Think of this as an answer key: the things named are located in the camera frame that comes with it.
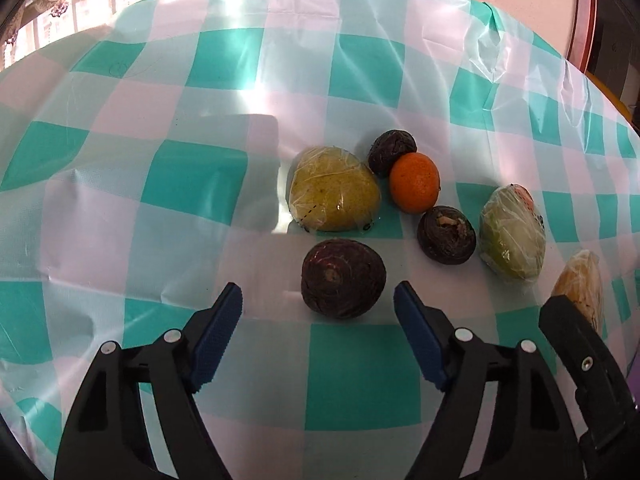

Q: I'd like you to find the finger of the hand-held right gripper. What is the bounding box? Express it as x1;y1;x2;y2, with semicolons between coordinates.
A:
539;296;638;480

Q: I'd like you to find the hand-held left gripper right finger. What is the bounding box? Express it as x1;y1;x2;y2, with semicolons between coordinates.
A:
394;281;585;480

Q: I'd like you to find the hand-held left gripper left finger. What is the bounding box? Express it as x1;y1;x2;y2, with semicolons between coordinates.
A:
54;282;244;480

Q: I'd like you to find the plastic-wrapped yellow-orange fruit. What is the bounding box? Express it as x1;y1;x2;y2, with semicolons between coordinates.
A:
550;249;604;333

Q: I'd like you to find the orange mandarin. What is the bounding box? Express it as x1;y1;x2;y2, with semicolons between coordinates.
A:
389;152;441;214

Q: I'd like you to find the green white checkered tablecloth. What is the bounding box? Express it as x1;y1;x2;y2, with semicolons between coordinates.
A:
0;0;640;480

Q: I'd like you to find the large dark water chestnut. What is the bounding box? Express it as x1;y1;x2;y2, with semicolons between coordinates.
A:
300;239;387;320

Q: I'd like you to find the dark water chestnut pale scar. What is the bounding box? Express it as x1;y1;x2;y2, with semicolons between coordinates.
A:
417;205;477;265

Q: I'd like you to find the plastic-wrapped green fruit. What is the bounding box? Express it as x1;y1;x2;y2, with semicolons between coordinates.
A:
479;184;547;282

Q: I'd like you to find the plastic-wrapped yellow pear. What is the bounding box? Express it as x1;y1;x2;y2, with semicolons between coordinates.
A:
289;146;382;234

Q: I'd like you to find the small dark passion fruit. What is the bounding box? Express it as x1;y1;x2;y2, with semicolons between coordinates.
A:
368;129;418;178

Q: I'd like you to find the red-brown door frame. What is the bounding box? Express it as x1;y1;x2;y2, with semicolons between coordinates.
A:
565;0;601;75

